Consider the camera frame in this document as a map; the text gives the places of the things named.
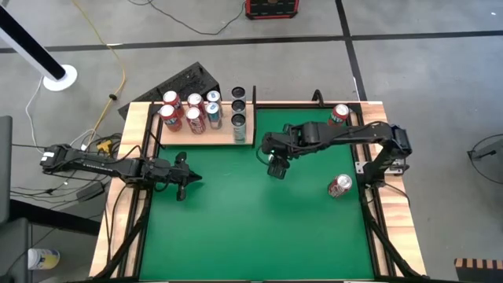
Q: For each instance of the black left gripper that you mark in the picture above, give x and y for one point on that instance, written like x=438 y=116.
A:
x=165 y=173

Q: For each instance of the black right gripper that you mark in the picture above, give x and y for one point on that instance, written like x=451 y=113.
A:
x=281 y=141

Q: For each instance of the red Coca-Cola can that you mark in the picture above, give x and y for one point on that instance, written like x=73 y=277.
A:
x=194 y=99
x=193 y=114
x=341 y=184

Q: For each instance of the red Fanta soda can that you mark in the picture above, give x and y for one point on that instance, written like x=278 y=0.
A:
x=340 y=111
x=171 y=96
x=167 y=112

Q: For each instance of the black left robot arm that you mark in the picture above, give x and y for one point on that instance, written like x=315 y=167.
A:
x=90 y=165

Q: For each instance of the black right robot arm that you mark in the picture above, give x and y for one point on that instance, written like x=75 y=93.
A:
x=353 y=135

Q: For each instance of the wooden tray board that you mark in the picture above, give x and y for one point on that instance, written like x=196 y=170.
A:
x=224 y=137

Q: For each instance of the green table mat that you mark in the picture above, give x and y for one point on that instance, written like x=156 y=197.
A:
x=220 y=228

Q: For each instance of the yellow power plug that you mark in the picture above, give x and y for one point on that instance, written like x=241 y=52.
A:
x=104 y=146

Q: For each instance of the black perforated box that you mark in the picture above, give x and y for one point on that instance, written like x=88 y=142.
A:
x=184 y=80

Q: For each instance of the black power brick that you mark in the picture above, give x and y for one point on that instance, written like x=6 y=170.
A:
x=90 y=192

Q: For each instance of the black desk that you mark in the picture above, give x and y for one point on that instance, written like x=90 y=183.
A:
x=59 y=220

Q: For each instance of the black white pole stand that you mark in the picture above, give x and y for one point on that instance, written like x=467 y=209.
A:
x=59 y=82

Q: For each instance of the red black crate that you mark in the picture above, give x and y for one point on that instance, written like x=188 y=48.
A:
x=271 y=8

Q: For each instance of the white yellow canister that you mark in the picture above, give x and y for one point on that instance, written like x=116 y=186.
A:
x=43 y=259

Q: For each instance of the grey cabinet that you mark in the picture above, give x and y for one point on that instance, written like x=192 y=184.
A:
x=4 y=169

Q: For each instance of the grey metal stand leg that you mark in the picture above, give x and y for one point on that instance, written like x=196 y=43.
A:
x=491 y=151

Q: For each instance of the black aluminium table frame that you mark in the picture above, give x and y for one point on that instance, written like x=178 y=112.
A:
x=291 y=106

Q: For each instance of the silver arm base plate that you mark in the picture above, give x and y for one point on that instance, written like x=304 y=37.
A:
x=359 y=167

